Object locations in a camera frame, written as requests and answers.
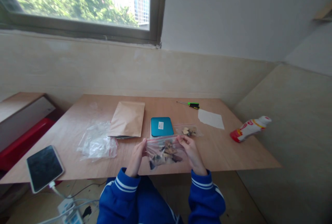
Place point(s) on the person's right fingers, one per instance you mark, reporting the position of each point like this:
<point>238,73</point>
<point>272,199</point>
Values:
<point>182,139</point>

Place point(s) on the white torn paper sheet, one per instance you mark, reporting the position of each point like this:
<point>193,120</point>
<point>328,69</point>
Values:
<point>210,119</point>

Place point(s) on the window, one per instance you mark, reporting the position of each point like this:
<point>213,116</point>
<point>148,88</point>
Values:
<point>77,3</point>

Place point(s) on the clear zip bag of dried pieces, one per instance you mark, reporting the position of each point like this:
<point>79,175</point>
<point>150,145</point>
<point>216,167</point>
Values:
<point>164,152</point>

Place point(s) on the green and black screwdriver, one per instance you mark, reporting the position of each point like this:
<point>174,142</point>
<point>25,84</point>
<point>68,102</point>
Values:
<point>190,104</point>

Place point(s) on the red plastic stool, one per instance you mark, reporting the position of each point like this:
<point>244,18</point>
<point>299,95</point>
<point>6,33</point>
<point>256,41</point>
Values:
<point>24,141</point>

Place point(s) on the person's left hand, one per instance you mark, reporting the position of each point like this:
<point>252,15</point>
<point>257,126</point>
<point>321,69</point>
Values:
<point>135,157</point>

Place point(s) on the teal digital scale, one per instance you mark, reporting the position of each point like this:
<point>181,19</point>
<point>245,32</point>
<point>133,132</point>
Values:
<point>161,127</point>

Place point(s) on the smartphone with white case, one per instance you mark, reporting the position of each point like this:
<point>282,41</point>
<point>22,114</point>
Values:
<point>44,168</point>

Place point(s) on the brown kraft paper pouch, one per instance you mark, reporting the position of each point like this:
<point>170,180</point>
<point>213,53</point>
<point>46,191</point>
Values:
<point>127,119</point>

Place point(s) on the pile of empty clear zip bags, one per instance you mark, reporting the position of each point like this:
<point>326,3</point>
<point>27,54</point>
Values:
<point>98,141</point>

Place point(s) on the white power strip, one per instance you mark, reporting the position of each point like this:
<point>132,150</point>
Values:
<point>68,209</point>

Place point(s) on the person's right hand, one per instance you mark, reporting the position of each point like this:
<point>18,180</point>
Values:
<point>192,154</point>

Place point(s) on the person's legs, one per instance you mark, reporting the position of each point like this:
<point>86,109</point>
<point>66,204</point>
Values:
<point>145,203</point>

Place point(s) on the small zip bag of dried pieces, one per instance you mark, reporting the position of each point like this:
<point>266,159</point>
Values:
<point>188,130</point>

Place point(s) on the wooden table board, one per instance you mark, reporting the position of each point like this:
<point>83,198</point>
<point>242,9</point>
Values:
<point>145,138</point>

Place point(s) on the white and red drink bottle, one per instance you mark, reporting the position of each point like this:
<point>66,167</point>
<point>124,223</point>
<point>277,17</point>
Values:
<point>249,128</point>

